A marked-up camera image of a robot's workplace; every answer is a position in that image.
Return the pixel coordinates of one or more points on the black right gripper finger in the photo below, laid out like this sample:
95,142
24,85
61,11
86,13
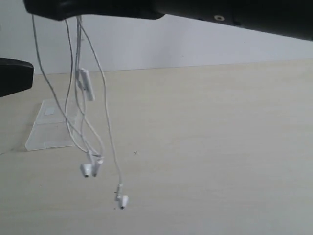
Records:
64,9

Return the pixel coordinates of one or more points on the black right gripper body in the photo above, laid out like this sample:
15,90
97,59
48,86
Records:
291,18

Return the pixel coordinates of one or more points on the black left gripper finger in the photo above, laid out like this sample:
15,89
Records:
15,76

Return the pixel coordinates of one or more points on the white wired earphones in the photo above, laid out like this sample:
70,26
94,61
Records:
82,91

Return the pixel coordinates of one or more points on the clear plastic storage box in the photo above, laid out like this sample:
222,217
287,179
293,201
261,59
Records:
49,129

